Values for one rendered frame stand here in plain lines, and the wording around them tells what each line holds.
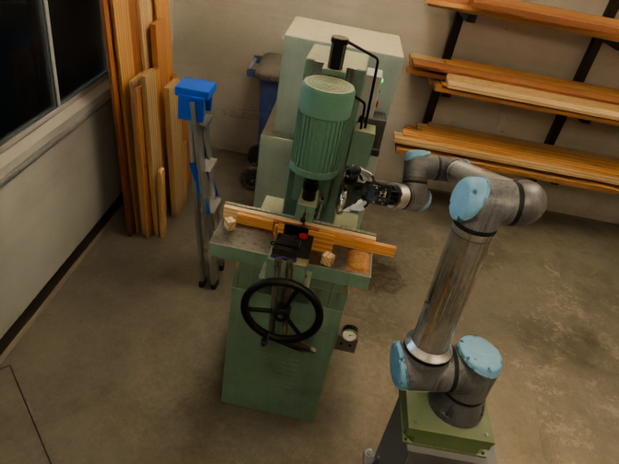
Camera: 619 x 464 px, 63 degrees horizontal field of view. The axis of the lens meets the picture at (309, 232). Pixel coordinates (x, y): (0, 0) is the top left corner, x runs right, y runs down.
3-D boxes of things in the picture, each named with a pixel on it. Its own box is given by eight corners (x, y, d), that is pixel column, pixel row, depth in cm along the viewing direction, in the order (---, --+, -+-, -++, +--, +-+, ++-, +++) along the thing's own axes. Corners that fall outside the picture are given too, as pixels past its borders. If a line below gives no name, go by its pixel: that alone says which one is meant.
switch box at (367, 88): (356, 115, 193) (366, 74, 184) (358, 106, 201) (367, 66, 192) (372, 118, 193) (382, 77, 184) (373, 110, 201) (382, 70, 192)
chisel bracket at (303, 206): (293, 223, 186) (297, 203, 181) (299, 203, 198) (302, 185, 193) (312, 226, 186) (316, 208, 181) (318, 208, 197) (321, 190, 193)
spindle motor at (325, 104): (285, 175, 171) (297, 87, 154) (294, 154, 186) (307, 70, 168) (335, 186, 171) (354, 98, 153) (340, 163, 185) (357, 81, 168)
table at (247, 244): (199, 270, 178) (199, 257, 174) (223, 225, 203) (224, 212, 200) (366, 307, 176) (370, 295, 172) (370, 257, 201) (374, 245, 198)
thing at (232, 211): (223, 216, 197) (223, 206, 194) (224, 214, 198) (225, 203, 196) (372, 249, 195) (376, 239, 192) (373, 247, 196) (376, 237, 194)
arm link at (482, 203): (444, 402, 159) (535, 197, 119) (391, 400, 157) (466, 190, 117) (431, 365, 172) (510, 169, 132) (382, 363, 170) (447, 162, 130)
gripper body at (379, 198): (379, 182, 164) (404, 187, 171) (362, 178, 170) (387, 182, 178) (374, 205, 165) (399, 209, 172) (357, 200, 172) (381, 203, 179)
